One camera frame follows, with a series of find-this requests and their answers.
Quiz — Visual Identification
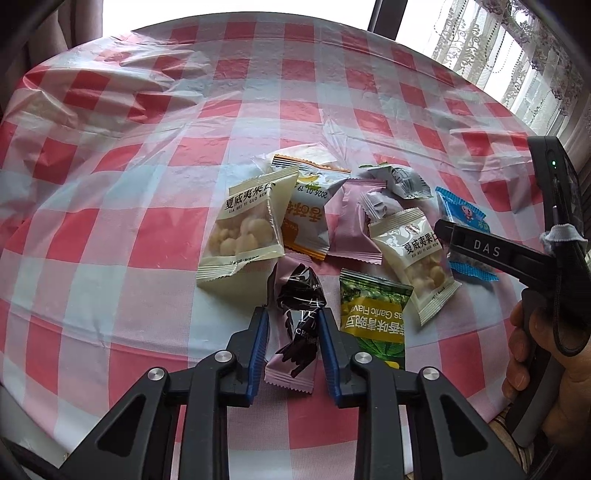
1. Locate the small mauve wrapped snack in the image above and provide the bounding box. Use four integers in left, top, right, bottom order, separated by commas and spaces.
360, 190, 403, 222

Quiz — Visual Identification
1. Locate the clear cracker packet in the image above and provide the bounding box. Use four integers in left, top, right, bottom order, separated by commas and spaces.
253, 143, 341, 176

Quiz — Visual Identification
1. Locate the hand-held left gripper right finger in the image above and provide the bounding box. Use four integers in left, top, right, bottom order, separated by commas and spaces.
317, 306, 528, 480

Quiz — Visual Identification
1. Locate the red white checkered tablecloth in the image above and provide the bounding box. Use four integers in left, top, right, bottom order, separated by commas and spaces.
0, 21, 570, 464

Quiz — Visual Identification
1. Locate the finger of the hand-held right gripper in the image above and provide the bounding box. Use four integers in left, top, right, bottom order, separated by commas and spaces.
433, 219, 556, 283

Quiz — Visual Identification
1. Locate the white lace curtain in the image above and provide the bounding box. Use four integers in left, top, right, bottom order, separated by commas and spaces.
431, 0, 591, 136

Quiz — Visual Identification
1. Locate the dark window post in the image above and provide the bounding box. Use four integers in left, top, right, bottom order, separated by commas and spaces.
368, 0, 408, 41

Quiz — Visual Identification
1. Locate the green pea snack packet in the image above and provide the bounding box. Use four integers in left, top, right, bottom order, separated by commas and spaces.
339, 268, 414, 370

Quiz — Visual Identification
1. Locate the blue cartoon snack packet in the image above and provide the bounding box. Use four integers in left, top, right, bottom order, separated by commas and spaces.
435, 186, 500, 282

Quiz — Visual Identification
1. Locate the brown side curtain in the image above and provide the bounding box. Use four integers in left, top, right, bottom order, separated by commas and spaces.
551, 83, 591, 195

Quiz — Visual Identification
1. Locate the person's right hand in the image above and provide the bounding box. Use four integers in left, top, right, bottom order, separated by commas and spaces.
502, 300, 591, 446

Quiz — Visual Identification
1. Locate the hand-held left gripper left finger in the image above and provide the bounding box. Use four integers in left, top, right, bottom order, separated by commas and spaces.
69, 306, 271, 480

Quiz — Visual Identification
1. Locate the plain pink snack packet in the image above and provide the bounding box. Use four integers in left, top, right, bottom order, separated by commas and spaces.
325, 179, 389, 264

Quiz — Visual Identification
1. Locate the white and grey snack packet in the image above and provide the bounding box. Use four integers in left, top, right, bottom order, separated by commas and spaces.
359, 164, 435, 200

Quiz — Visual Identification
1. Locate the cream nut snack packet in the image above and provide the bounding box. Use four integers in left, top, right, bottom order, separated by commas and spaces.
368, 208, 462, 328
196, 166, 301, 289

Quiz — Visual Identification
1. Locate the orange and white snack packet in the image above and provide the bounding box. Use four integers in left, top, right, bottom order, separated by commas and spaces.
270, 154, 352, 262

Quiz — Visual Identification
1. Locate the pink and black snack packet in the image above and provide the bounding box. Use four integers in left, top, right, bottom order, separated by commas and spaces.
264, 256, 334, 394

